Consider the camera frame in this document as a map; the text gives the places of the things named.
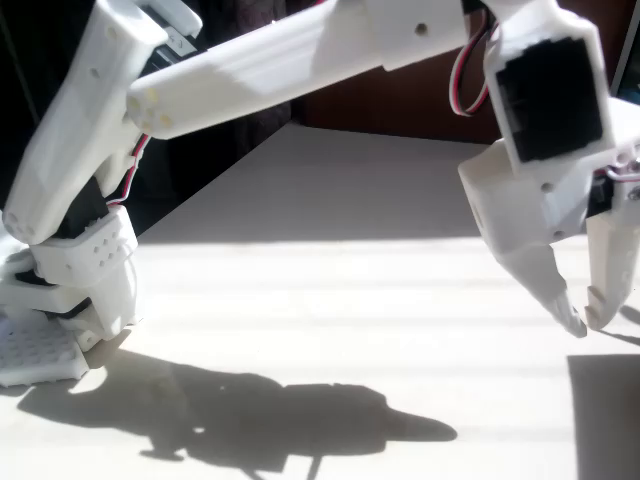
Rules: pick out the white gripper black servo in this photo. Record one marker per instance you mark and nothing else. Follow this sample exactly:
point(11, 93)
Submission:
point(505, 220)

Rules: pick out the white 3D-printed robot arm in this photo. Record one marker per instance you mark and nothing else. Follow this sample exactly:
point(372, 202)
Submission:
point(260, 65)

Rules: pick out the dark brown box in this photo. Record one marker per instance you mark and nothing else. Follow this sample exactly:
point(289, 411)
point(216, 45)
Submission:
point(610, 425)

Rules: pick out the dark brown wooden cabinet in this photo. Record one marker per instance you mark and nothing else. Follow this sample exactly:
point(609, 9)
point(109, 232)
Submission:
point(390, 100)

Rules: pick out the floral patterned curtain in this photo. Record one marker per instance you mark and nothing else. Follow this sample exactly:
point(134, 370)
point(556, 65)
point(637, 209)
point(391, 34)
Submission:
point(260, 12)

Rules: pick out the white frame post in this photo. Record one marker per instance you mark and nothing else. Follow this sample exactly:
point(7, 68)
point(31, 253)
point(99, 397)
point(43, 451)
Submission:
point(630, 40)

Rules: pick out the white perforated base plate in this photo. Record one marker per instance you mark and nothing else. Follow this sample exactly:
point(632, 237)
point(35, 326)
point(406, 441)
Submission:
point(35, 355)

